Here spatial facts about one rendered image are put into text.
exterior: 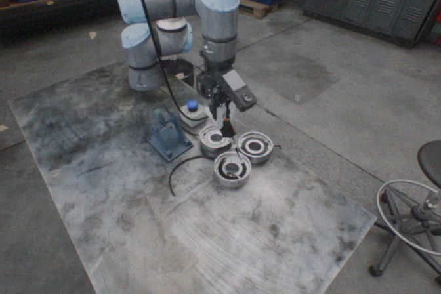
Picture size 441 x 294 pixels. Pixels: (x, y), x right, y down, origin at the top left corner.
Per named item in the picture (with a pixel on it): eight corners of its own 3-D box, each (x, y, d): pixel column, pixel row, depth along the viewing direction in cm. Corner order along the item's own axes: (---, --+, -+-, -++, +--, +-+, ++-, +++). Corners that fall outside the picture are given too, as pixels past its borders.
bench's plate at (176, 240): (375, 221, 66) (378, 217, 65) (186, 482, 37) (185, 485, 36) (143, 56, 132) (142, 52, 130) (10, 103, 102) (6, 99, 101)
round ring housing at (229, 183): (257, 178, 73) (258, 169, 71) (227, 195, 69) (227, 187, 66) (235, 155, 80) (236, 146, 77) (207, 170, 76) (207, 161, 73)
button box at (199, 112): (207, 119, 92) (207, 108, 89) (191, 128, 89) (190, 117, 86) (193, 108, 97) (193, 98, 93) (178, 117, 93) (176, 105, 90)
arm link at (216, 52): (244, 36, 55) (216, 48, 51) (243, 56, 58) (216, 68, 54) (220, 26, 59) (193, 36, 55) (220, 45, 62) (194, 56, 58)
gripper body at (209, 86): (217, 84, 71) (217, 42, 63) (239, 98, 66) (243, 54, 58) (195, 95, 67) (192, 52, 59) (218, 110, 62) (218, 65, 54)
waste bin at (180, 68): (205, 113, 220) (203, 69, 190) (172, 131, 203) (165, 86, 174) (182, 96, 238) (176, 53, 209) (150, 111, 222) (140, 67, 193)
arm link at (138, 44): (125, 56, 107) (116, 23, 97) (157, 50, 110) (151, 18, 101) (129, 70, 98) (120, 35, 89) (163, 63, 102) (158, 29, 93)
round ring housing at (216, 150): (237, 138, 85) (237, 129, 82) (224, 160, 78) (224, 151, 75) (209, 129, 88) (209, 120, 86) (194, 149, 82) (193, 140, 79)
